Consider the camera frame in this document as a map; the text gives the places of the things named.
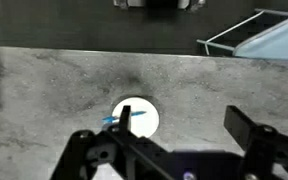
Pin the white round bowl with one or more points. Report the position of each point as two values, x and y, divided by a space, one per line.
144 127

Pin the light blue panel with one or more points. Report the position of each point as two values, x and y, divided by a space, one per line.
280 41

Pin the grey metal base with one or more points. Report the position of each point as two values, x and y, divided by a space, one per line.
130 2

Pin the white metal frame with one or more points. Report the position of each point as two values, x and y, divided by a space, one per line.
230 29

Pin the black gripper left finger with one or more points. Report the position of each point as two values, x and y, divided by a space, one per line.
124 120

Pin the blue pen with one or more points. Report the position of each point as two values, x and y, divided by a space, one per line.
139 113

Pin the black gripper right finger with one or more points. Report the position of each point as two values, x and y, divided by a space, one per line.
237 123

